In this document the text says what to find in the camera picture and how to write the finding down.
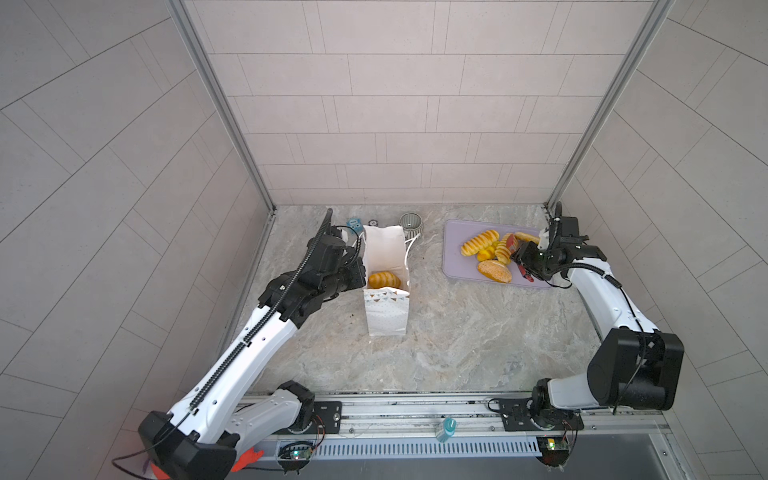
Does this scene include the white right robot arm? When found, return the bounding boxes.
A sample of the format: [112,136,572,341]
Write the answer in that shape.
[513,241,684,430]

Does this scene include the left green circuit board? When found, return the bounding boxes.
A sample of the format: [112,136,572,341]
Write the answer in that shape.
[278,441,315,461]

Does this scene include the right green circuit board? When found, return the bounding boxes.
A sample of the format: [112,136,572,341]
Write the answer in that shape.
[536,436,570,457]

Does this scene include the lilac cutting board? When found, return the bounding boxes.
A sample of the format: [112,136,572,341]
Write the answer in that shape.
[442,220,539,284]

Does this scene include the green circuit board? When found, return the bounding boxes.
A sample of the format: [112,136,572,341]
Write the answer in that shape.
[536,436,570,457]
[278,441,315,461]

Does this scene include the ridged yellow fake bread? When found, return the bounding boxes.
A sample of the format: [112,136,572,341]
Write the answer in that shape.
[367,271,402,289]

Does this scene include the blue owl toy block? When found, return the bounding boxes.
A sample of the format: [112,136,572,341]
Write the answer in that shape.
[347,218,364,235]

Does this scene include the braided yellow fake bread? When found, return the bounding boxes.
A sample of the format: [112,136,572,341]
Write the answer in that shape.
[476,235,512,265]

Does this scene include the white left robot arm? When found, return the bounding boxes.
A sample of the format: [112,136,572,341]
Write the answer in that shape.
[138,259,366,479]

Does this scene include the long fake bread roll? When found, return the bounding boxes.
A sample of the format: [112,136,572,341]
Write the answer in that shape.
[514,232,540,245]

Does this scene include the red kitchen tongs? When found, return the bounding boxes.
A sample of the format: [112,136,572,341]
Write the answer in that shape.
[508,232,534,282]

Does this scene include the striped ceramic mug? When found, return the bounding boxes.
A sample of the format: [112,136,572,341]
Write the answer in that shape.
[399,212,423,240]

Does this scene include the cartoon animal paper bag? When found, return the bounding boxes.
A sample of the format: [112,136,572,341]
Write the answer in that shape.
[363,225,418,337]

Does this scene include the teal small bottle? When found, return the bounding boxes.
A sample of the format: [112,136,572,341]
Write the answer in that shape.
[435,417,457,443]

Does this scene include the metal base rail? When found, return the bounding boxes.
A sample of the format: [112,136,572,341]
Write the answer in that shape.
[239,392,667,463]

